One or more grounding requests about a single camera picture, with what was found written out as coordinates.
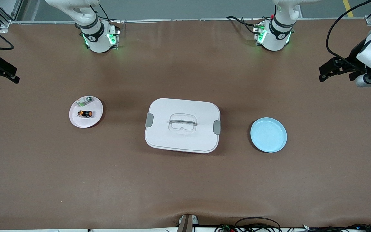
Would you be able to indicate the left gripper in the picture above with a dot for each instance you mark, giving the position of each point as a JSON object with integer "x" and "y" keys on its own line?
{"x": 352, "y": 61}

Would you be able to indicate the orange black switch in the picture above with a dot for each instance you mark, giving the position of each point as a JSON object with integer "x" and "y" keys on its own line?
{"x": 85, "y": 113}

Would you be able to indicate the white lidded box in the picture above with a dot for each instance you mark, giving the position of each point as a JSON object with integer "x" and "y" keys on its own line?
{"x": 182, "y": 138}

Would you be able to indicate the light blue round plate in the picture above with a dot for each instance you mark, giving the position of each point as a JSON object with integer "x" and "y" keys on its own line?
{"x": 268, "y": 135}

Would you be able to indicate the pink round plate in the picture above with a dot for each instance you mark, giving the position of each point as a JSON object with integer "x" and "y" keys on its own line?
{"x": 95, "y": 121}

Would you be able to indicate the green clear switch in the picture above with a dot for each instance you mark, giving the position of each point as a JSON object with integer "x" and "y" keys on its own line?
{"x": 84, "y": 102}

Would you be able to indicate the silver table edge rail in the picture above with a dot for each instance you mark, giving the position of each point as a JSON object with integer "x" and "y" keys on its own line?
{"x": 185, "y": 20}

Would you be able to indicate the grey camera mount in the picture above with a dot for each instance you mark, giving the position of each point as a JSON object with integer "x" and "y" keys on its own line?
{"x": 187, "y": 224}

